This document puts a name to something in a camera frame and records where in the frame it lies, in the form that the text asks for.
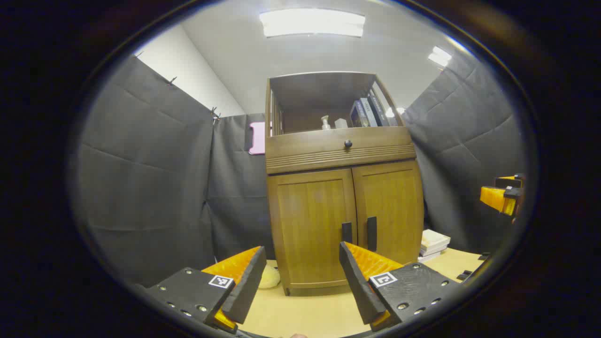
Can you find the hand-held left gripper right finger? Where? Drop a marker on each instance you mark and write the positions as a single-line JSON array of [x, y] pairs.
[[359, 291]]

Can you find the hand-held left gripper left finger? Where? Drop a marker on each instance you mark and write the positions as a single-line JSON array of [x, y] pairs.
[[249, 291]]

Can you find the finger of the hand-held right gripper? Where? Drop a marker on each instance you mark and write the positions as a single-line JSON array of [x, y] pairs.
[[509, 181], [497, 198]]

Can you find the wooden cabinet door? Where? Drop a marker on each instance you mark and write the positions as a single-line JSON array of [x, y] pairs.
[[392, 202], [310, 225]]

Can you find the wooden double-door shoe cabinet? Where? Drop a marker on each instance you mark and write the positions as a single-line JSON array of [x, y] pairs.
[[328, 89]]

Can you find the black clamp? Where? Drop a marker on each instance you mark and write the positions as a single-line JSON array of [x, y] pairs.
[[484, 256], [465, 275]]

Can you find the small ceiling light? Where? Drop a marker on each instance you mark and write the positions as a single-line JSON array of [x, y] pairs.
[[389, 112], [440, 56]]

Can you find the wooden drawer with black knob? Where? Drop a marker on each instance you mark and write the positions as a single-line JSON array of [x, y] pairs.
[[319, 148]]

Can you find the black backdrop cloth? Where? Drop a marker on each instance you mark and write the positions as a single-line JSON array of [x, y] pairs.
[[141, 164]]

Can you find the small white box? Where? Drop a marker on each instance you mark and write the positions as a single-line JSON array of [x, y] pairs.
[[341, 124]]

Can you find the white pump bottle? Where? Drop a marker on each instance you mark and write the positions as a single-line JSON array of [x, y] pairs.
[[325, 124]]

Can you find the large ceiling light panel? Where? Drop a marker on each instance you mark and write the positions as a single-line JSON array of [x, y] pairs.
[[312, 22]]

